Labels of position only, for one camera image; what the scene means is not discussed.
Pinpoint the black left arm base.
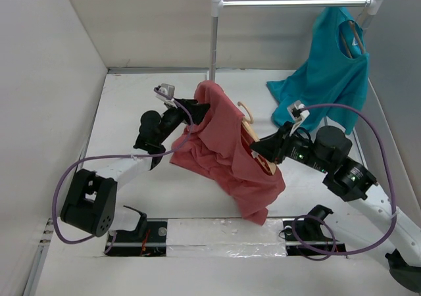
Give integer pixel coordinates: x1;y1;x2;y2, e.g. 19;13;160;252
104;205;168;257

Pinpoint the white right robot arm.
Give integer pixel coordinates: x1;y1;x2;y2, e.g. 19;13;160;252
250;122;420;293

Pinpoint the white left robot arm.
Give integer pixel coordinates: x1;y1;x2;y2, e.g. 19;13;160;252
60;99;211;237

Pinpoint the white metal clothes rack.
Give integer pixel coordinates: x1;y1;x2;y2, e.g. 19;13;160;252
209;0;385;81

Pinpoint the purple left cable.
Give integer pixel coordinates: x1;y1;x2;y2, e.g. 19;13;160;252
52;88;193;245

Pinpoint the red t shirt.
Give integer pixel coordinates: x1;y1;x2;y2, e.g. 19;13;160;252
170;80;285;225

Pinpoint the teal t shirt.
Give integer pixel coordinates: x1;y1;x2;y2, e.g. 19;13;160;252
266;7;370;135

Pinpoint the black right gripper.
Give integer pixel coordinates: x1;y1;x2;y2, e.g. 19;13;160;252
249;120;331;173

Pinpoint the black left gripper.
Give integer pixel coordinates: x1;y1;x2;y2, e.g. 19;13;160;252
156;97;209;145

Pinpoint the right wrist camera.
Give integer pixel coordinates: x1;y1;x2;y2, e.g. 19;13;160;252
287;100;310;136

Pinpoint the wooden hanger under teal shirt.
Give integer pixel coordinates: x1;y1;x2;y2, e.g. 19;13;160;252
339;20;366;59

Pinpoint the light wooden hanger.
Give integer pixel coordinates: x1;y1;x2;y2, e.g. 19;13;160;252
237;101;278;176

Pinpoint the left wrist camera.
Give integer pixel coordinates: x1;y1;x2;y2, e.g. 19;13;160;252
154;84;176;107

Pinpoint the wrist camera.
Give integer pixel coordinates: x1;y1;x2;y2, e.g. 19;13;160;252
287;100;310;136
154;84;176;107

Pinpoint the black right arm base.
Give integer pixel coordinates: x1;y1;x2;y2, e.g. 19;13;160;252
278;205;334;260

